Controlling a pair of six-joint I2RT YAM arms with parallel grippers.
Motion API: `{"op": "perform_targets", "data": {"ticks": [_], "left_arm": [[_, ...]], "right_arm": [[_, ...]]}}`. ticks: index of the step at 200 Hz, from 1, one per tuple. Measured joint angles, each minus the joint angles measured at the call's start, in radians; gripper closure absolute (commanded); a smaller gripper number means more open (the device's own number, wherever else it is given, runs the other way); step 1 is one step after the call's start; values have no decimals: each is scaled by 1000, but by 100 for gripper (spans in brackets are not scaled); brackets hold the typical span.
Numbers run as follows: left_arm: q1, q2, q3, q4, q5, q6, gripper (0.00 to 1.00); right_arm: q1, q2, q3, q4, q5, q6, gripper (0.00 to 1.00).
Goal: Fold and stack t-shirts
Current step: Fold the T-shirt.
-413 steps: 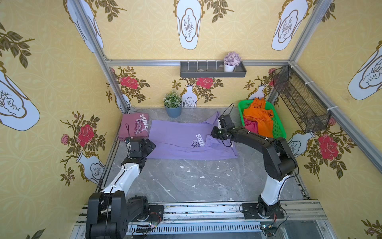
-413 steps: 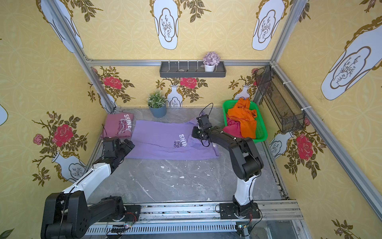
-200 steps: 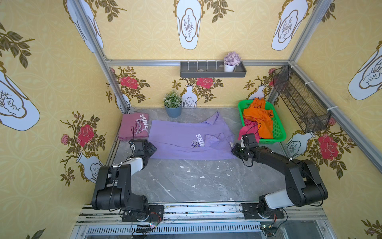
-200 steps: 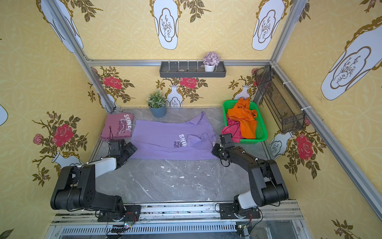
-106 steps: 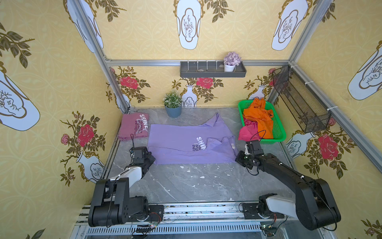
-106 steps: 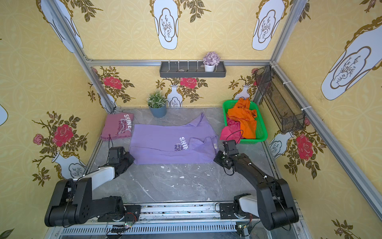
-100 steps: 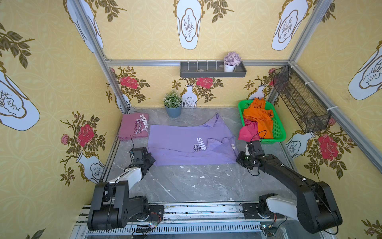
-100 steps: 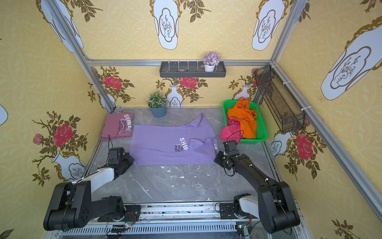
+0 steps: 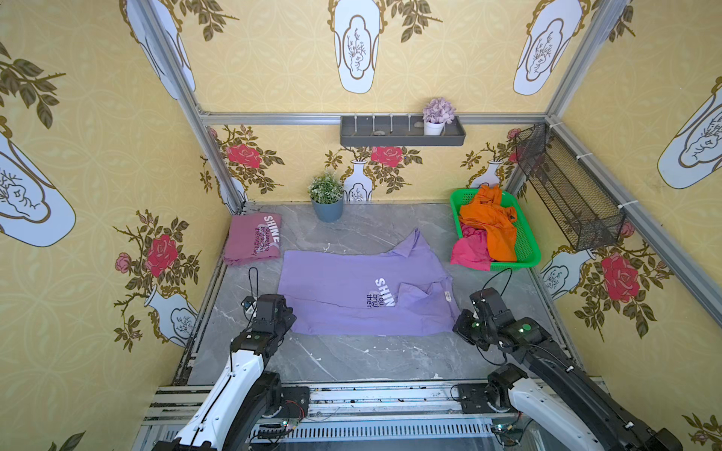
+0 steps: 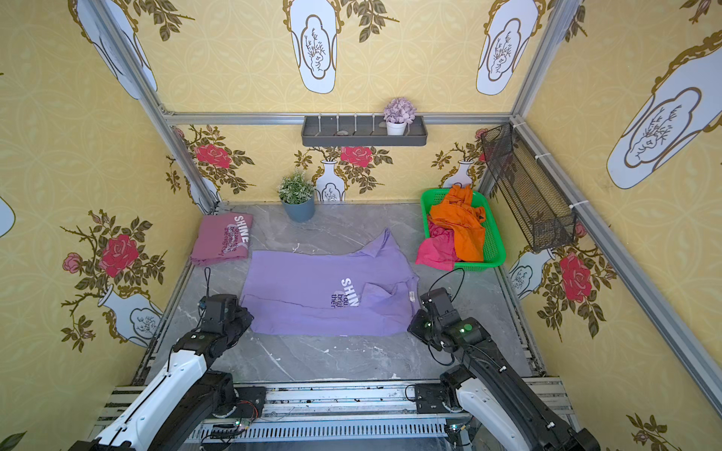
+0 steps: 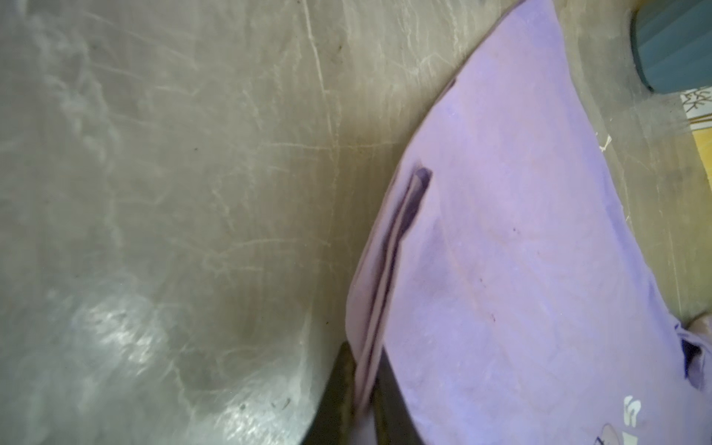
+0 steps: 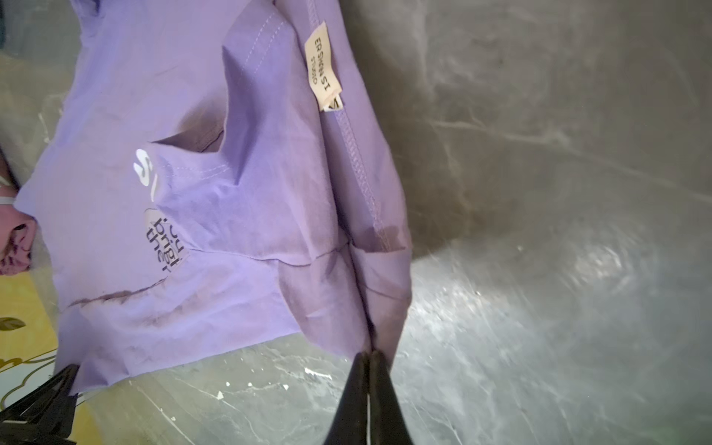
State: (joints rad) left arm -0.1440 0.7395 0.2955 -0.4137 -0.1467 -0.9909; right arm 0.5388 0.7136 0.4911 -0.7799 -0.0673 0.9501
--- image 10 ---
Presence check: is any orange t-shirt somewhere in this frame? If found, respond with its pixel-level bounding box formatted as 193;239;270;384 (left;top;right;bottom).
430;184;487;262

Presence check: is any green plastic basket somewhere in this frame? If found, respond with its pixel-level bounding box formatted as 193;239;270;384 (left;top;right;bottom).
420;189;506;272

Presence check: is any black wire mesh basket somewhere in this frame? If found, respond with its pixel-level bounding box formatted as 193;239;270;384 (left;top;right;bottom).
481;124;577;252

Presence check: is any grey wall shelf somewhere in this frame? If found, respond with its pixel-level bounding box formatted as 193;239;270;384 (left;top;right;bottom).
301;114;429;148

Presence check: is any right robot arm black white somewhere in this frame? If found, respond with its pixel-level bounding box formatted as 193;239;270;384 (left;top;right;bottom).
407;289;601;450

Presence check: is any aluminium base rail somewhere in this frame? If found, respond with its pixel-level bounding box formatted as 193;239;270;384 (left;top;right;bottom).
85;378;580;450

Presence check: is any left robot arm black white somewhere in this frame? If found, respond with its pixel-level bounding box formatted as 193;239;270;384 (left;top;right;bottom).
71;294;253;450

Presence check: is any purple t-shirt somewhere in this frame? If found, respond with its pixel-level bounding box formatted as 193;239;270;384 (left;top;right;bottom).
241;229;419;336

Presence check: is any magenta t-shirt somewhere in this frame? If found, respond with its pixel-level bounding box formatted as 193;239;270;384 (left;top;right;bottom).
416;222;459;272

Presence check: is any purple flower white pot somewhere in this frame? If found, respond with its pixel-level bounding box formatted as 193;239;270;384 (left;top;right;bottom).
384;97;417;136

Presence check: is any green plant blue pot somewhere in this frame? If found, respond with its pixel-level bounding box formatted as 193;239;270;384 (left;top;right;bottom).
278;170;315;223

